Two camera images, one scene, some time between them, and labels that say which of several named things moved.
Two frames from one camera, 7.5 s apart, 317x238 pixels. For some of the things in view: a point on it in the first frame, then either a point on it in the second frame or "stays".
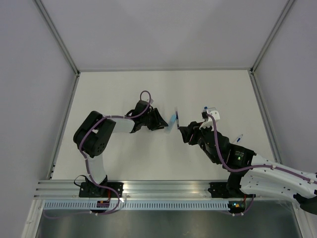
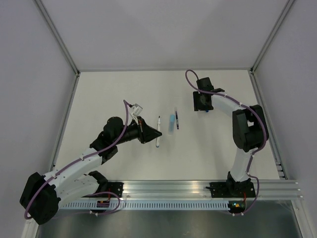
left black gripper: [159, 123] -> [145, 133]
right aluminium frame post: [282, 17] stays
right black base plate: [220, 190] stays
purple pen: [177, 120] stays
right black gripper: [186, 132] -> [197, 106]
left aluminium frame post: [57, 34] stays
